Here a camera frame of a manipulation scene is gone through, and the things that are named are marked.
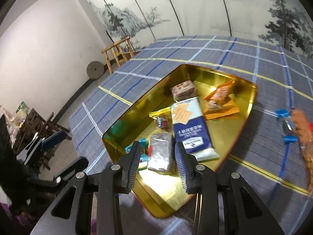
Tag painted landscape folding screen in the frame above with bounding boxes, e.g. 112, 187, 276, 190
82, 0, 313, 59

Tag light wooden stool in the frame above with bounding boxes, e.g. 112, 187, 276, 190
101, 36, 137, 74

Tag dark wooden chair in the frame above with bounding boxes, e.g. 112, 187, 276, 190
12, 108, 40, 153
37, 112, 72, 170

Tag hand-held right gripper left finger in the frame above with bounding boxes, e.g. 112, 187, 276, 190
31, 141, 145, 235

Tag pink printed cake packet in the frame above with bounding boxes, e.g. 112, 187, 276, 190
170, 80, 198, 102

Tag round millstone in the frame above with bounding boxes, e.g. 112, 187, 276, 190
87, 61, 106, 79

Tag silver foil packet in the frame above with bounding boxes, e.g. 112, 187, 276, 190
147, 132, 176, 174

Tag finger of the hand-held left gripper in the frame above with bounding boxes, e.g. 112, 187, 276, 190
54, 157, 89, 184
17, 130, 68, 165

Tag gold rectangular tin box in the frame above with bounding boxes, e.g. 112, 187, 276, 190
102, 64, 258, 218

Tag yellow candy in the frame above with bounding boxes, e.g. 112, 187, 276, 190
149, 106, 173, 129

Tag pile of plastic bags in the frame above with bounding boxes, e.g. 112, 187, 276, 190
0, 101, 32, 137

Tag blue cracker packet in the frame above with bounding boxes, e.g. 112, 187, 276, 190
170, 97, 220, 162

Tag large clear fried snack bag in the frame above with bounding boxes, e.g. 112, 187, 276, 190
290, 109, 313, 194

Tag orange snack packet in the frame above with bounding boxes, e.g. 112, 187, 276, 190
203, 80, 240, 120

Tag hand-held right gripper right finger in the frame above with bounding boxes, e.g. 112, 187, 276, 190
174, 141, 284, 235

